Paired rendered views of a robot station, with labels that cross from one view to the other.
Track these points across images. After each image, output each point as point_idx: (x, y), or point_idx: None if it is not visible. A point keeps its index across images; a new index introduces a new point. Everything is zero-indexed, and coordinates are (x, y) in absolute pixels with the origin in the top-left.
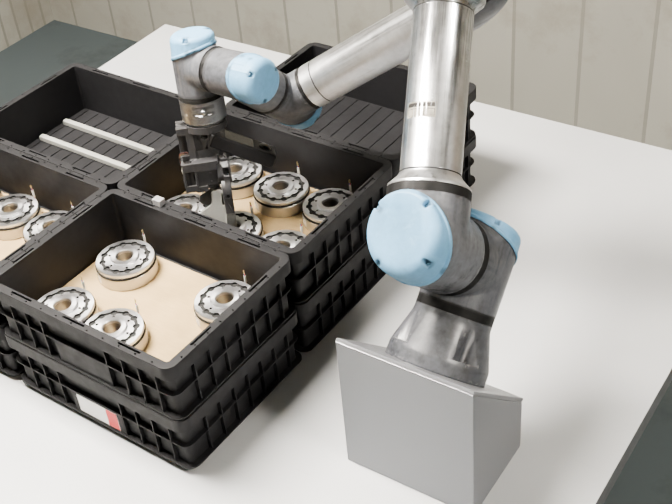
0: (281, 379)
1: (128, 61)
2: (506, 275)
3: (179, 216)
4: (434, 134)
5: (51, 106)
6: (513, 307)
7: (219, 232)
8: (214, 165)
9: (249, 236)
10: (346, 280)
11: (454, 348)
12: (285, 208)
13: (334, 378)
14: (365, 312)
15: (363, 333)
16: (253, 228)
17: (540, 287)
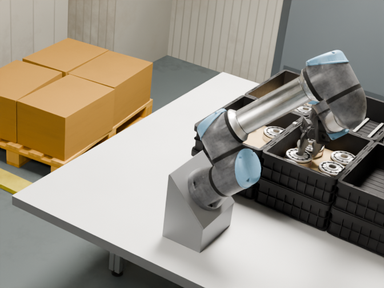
0: (236, 193)
1: None
2: (228, 178)
3: (286, 129)
4: (247, 106)
5: (382, 114)
6: (294, 264)
7: (275, 136)
8: (307, 125)
9: (273, 142)
10: (289, 200)
11: (197, 176)
12: (319, 170)
13: (240, 209)
14: (285, 220)
15: (270, 219)
16: (299, 159)
17: (311, 276)
